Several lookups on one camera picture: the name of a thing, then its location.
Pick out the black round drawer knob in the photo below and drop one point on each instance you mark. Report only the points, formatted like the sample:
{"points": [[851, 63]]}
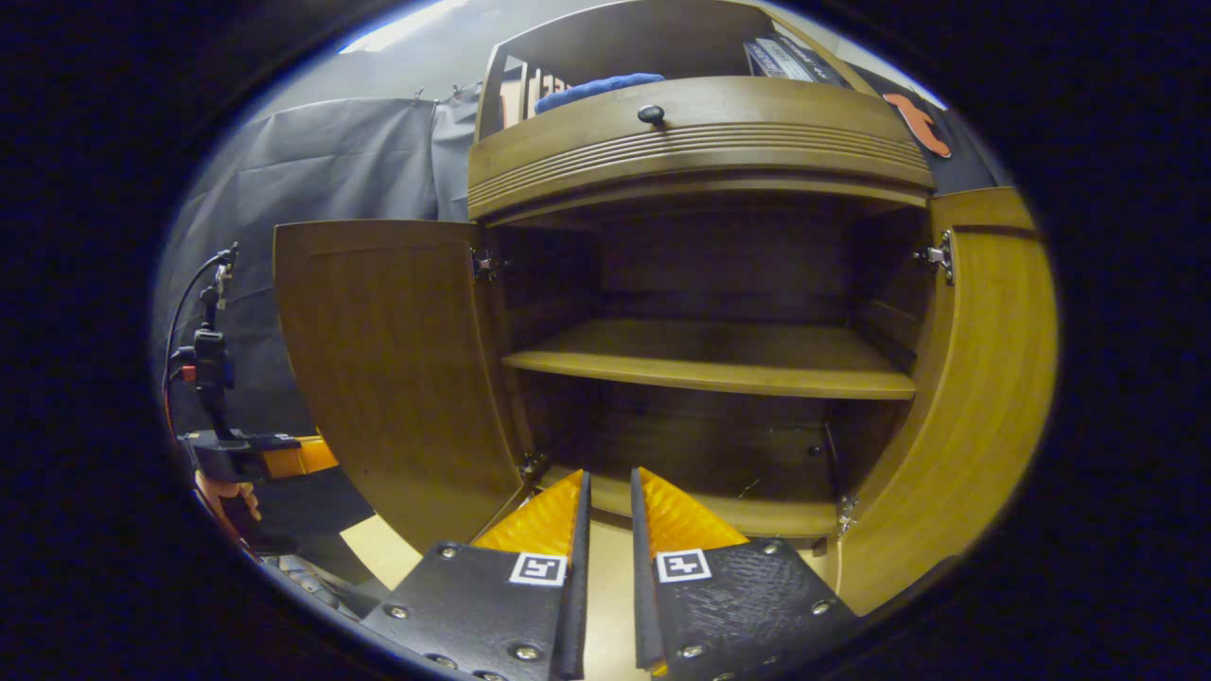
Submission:
{"points": [[651, 114]]}

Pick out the wooden shoe cabinet door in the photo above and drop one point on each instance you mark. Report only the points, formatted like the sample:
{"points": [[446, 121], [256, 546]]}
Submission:
{"points": [[388, 378], [984, 397]]}

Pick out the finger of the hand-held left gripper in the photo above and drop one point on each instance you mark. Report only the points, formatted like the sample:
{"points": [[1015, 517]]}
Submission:
{"points": [[301, 457]]}

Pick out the blue book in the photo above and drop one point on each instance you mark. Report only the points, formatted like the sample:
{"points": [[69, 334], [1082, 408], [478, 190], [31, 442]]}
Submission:
{"points": [[759, 59]]}

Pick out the grey book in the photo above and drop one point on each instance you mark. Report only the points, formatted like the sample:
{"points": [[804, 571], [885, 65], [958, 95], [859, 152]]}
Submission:
{"points": [[793, 59]]}

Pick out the blue folded towel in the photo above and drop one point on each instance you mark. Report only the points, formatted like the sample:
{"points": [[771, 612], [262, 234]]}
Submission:
{"points": [[596, 90]]}

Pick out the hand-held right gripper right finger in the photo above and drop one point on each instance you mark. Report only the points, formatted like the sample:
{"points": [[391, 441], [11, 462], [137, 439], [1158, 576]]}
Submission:
{"points": [[643, 605]]}

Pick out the wooden double-door shoe cabinet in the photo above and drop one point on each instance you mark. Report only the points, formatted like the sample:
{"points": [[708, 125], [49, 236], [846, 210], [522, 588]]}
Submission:
{"points": [[700, 359]]}

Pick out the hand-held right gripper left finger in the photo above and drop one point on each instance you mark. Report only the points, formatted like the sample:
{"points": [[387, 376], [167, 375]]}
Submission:
{"points": [[579, 605]]}

